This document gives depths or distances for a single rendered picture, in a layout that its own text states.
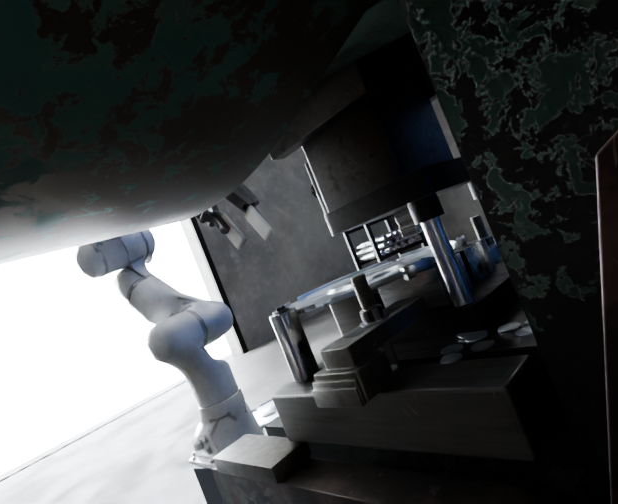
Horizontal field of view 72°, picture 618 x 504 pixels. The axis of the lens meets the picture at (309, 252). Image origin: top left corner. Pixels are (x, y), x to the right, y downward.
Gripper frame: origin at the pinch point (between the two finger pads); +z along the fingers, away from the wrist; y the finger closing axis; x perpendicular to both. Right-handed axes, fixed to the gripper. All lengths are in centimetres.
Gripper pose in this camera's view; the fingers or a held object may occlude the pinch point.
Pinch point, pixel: (246, 228)
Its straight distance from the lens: 78.2
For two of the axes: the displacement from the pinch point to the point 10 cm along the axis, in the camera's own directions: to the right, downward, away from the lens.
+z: 6.3, 7.0, -3.3
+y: -6.5, 2.5, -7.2
